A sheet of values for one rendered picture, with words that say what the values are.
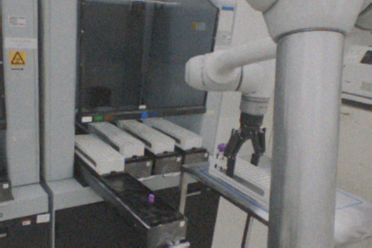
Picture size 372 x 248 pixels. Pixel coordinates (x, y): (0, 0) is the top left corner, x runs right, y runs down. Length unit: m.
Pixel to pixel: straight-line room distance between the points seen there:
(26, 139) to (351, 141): 2.58
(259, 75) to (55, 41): 0.66
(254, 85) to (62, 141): 0.69
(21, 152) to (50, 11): 0.48
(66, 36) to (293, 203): 0.94
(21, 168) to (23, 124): 0.16
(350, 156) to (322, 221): 2.69
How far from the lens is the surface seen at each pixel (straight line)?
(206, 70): 1.14
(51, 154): 1.38
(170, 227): 1.07
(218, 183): 1.32
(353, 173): 3.34
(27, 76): 1.28
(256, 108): 1.24
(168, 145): 1.56
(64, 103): 1.34
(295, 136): 0.63
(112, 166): 1.31
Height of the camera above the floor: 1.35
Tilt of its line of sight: 20 degrees down
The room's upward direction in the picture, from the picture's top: 5 degrees clockwise
